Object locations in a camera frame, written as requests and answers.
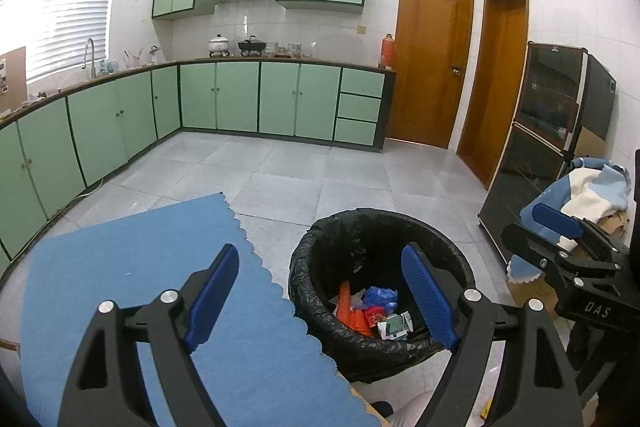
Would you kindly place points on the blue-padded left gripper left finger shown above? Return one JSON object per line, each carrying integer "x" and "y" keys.
{"x": 105, "y": 386}

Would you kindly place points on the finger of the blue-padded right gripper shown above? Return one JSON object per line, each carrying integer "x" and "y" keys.
{"x": 530, "y": 251}
{"x": 555, "y": 220}

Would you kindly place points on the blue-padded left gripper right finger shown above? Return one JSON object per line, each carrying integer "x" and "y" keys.
{"x": 536, "y": 386}

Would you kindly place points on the green white milk carton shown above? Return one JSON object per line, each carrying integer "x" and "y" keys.
{"x": 396, "y": 326}

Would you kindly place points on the orange foam net sleeve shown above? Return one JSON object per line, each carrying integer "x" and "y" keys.
{"x": 355, "y": 319}

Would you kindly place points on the red paper bowl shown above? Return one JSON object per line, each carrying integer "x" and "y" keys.
{"x": 374, "y": 315}

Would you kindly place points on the black-lined trash bin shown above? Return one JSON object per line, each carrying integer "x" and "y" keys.
{"x": 363, "y": 248}

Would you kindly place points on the green lower kitchen cabinets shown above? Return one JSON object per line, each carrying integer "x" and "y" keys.
{"x": 57, "y": 149}

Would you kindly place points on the kitchen faucet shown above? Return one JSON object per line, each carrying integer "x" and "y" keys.
{"x": 89, "y": 59}

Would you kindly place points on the blue white cloth pile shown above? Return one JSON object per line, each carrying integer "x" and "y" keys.
{"x": 594, "y": 189}

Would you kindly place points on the wooden door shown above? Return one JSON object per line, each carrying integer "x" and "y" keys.
{"x": 432, "y": 46}
{"x": 496, "y": 86}

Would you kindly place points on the black glass cabinet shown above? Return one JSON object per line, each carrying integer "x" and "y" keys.
{"x": 564, "y": 110}

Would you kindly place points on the blue table mat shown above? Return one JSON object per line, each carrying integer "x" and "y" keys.
{"x": 259, "y": 365}

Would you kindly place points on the red thermos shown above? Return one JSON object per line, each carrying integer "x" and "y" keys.
{"x": 387, "y": 51}

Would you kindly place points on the cardboard box with dispenser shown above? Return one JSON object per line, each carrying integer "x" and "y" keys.
{"x": 13, "y": 80}

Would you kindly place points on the black wok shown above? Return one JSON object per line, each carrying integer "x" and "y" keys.
{"x": 251, "y": 46}

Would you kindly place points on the white cooking pot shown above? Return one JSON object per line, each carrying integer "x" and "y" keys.
{"x": 218, "y": 46}

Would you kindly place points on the window blinds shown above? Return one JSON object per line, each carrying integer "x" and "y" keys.
{"x": 65, "y": 1}

